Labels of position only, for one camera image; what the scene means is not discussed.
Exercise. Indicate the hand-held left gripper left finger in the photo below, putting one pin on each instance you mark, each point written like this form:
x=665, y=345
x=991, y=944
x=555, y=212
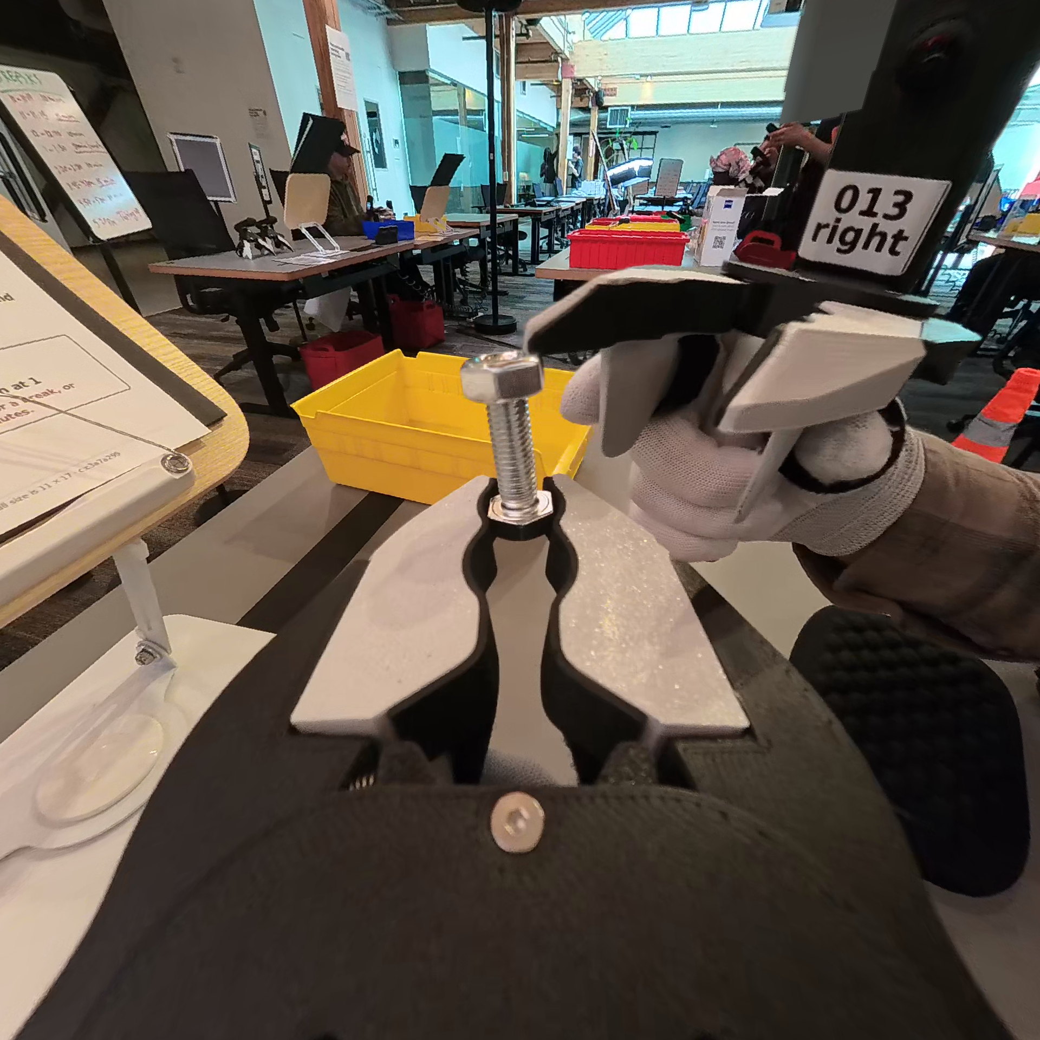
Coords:
x=390, y=642

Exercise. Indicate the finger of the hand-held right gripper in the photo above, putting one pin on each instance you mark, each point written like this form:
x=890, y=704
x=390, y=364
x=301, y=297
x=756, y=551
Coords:
x=626, y=286
x=829, y=374

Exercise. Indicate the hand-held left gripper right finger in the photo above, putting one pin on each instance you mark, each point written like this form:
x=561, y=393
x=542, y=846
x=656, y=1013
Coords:
x=642, y=642

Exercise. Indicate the silver hex bolt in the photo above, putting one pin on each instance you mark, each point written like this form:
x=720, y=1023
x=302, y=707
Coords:
x=500, y=379

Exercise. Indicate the yellow plastic bin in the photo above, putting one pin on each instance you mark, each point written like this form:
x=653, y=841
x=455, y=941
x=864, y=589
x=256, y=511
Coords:
x=382, y=455

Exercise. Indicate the silver hex nut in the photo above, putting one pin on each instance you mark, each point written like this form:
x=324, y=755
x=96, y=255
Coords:
x=513, y=455

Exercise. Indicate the person's right hand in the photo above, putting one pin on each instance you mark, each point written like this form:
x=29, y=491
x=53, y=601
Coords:
x=691, y=504

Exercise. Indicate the long grey desk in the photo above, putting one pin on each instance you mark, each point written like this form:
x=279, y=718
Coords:
x=617, y=274

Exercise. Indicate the red plastic bin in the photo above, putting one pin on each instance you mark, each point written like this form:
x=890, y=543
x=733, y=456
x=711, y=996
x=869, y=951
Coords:
x=626, y=252

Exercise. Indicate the white printed box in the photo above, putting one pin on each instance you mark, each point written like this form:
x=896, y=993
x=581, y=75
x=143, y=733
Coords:
x=719, y=219

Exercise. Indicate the black floor pole stand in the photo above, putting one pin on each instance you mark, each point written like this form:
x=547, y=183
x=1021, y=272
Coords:
x=496, y=325

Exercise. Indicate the orange traffic cone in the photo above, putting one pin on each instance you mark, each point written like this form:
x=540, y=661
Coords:
x=1007, y=414

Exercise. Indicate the beige document stand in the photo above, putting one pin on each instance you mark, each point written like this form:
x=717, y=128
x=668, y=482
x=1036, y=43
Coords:
x=307, y=203
x=435, y=205

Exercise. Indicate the red floor bin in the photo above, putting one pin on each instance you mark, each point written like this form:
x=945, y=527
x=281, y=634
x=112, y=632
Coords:
x=341, y=361
x=416, y=325

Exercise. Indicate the wooden document stand board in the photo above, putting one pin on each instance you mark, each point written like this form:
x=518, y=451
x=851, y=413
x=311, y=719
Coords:
x=223, y=455

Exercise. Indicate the small blue bin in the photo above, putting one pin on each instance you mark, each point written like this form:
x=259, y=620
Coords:
x=378, y=229

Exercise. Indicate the black textured wrist pad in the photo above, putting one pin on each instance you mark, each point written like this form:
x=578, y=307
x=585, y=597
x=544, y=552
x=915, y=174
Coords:
x=918, y=731

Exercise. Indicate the white page ledge bar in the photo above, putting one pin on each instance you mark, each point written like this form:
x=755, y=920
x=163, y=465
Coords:
x=97, y=528

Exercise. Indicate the clear plastic disc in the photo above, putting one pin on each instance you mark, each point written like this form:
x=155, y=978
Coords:
x=97, y=764

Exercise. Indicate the spare black grippers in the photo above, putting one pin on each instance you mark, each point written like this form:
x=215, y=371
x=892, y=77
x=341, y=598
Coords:
x=260, y=240

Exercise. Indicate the grey desk wood edge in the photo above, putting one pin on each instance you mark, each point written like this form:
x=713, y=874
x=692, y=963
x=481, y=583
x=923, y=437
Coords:
x=244, y=262

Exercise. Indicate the printed instruction sheet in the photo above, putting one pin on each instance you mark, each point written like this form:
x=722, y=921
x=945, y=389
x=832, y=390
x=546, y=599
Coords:
x=65, y=390

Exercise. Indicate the framed sign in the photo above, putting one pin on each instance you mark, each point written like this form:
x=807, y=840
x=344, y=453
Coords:
x=203, y=166

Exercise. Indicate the whiteboard easel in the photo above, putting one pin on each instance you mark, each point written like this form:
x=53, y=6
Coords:
x=73, y=162

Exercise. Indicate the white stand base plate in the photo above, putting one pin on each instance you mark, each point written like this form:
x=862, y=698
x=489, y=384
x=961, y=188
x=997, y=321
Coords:
x=211, y=650

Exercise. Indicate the white stand bracket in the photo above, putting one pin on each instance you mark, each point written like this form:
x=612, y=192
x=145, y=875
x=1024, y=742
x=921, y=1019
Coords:
x=142, y=593

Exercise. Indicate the wooden support post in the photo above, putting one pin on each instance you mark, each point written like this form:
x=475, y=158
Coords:
x=315, y=41

